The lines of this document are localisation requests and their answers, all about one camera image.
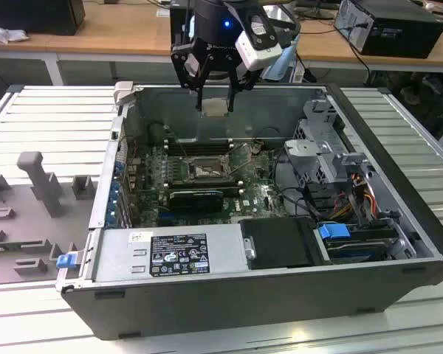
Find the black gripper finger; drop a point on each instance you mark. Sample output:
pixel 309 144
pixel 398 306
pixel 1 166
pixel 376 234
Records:
pixel 232 85
pixel 177 66

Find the silver square CPU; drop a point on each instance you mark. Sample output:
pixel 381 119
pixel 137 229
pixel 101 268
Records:
pixel 215 107

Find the white latch RAM slot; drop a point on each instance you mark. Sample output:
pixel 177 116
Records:
pixel 199 148
pixel 177 183
pixel 240 192
pixel 199 139

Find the CPU socket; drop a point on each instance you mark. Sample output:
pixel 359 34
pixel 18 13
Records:
pixel 206 169

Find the blue expansion slot latch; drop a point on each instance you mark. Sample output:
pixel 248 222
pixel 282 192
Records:
pixel 112 215
pixel 119 166
pixel 115 193

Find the pale blue teach pendant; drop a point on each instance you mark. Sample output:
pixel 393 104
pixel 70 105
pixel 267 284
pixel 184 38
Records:
pixel 280 66

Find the grey case latch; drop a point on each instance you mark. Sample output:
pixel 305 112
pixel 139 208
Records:
pixel 124 92

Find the wooden desk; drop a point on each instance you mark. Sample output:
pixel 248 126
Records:
pixel 114 33

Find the black monitor stand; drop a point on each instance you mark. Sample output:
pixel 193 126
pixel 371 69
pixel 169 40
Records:
pixel 317 13

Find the grey metal drive cage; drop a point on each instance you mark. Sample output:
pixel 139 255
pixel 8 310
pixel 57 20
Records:
pixel 317 155

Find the green motherboard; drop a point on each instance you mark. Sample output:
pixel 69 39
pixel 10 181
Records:
pixel 258 199

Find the black graphics card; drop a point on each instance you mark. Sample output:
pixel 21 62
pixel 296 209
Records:
pixel 195 203

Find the large black box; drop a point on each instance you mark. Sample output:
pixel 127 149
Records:
pixel 33 16

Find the black plastic shroud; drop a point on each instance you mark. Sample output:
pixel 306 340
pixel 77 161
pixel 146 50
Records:
pixel 280 239

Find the crumpled white paper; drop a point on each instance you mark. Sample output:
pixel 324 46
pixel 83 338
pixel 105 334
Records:
pixel 7 35

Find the black computer tower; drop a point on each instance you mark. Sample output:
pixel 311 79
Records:
pixel 398 37

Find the grey parts rack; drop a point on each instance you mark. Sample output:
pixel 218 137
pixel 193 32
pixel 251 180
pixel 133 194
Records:
pixel 40 177

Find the blue disk carrier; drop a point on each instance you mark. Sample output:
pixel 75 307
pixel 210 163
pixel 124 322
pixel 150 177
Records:
pixel 332 232

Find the grey power supply with label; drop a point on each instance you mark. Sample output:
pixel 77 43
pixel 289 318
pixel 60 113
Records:
pixel 114 258

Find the hard disk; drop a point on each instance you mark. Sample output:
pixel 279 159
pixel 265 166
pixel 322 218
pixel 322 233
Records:
pixel 354 252

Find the black PC case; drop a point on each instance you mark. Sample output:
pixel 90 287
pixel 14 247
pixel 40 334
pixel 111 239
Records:
pixel 243 306

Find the blue case latch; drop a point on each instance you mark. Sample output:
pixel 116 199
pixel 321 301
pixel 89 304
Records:
pixel 66 261

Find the grey metal disk bay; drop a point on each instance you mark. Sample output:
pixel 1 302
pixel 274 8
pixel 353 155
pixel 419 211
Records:
pixel 406 247

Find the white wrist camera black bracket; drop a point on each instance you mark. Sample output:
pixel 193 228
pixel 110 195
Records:
pixel 258 55

